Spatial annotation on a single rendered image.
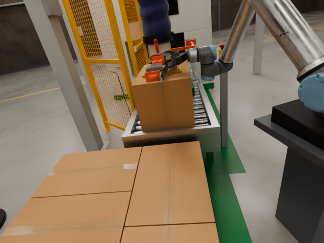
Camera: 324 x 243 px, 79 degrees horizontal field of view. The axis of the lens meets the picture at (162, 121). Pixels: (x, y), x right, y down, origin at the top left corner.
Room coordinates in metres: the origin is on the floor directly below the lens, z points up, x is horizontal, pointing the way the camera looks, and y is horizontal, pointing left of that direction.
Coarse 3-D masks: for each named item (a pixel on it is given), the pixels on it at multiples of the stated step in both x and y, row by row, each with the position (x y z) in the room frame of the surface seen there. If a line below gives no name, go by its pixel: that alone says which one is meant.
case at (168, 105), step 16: (144, 80) 1.36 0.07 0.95; (176, 80) 1.24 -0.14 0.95; (144, 96) 1.28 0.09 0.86; (160, 96) 1.26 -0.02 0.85; (176, 96) 1.25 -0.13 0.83; (192, 96) 1.23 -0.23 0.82; (144, 112) 1.28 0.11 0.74; (160, 112) 1.27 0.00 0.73; (176, 112) 1.25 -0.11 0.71; (192, 112) 1.23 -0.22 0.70; (144, 128) 1.29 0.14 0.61; (160, 128) 1.27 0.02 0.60; (176, 128) 1.25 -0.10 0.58
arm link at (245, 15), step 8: (240, 8) 1.16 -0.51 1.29; (248, 8) 1.12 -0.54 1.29; (240, 16) 1.16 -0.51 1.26; (248, 16) 1.14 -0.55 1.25; (240, 24) 1.16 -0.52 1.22; (248, 24) 1.16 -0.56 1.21; (232, 32) 1.21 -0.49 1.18; (240, 32) 1.18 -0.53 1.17; (232, 40) 1.21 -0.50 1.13; (240, 40) 1.21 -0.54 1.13; (224, 48) 1.27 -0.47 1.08; (232, 48) 1.23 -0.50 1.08; (224, 56) 1.27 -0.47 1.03; (232, 56) 1.26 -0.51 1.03; (224, 64) 1.28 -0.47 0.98; (232, 64) 1.32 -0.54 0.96; (224, 72) 1.32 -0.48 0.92
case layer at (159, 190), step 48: (192, 144) 1.07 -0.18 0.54; (48, 192) 0.86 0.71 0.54; (96, 192) 0.79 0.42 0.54; (144, 192) 0.73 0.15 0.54; (192, 192) 0.68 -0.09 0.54; (0, 240) 0.60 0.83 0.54; (48, 240) 0.56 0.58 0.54; (96, 240) 0.52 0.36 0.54; (144, 240) 0.49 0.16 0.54; (192, 240) 0.45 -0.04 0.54
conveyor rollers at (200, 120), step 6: (192, 78) 2.52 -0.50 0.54; (198, 96) 1.89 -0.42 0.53; (198, 102) 1.72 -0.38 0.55; (198, 108) 1.62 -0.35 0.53; (198, 114) 1.47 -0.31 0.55; (204, 114) 1.45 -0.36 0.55; (198, 120) 1.37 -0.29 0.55; (204, 120) 1.36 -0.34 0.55; (138, 126) 1.44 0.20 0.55; (198, 126) 1.28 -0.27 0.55; (138, 132) 1.35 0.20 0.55
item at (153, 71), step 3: (147, 69) 1.00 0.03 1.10; (150, 69) 0.99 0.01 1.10; (153, 69) 0.98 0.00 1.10; (156, 69) 0.97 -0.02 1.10; (159, 69) 0.96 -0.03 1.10; (147, 72) 0.95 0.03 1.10; (150, 72) 0.94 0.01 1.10; (153, 72) 0.94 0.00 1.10; (156, 72) 0.94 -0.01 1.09; (159, 72) 0.94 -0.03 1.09; (147, 75) 0.95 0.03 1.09; (147, 78) 0.95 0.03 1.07; (159, 78) 0.94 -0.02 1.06; (147, 81) 0.95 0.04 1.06; (150, 81) 0.95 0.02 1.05; (153, 81) 0.94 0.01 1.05
